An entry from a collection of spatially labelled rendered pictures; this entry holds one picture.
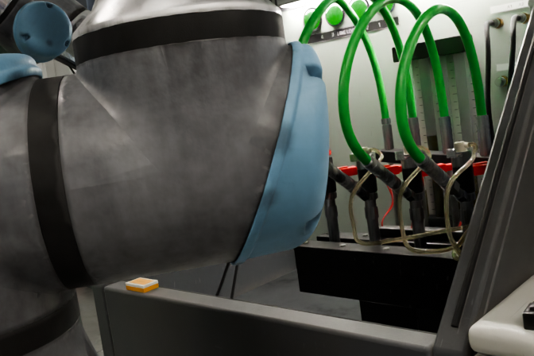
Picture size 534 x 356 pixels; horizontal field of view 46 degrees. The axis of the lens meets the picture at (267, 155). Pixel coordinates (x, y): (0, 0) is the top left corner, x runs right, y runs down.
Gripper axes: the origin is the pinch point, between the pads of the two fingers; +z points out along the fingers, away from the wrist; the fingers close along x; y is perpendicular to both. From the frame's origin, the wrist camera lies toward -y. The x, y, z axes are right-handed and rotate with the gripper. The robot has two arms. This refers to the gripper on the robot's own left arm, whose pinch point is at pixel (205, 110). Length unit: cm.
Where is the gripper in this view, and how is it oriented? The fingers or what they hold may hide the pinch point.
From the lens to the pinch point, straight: 102.9
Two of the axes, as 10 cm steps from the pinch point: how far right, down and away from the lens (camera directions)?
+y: -5.8, 7.9, -2.2
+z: 8.0, 6.0, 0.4
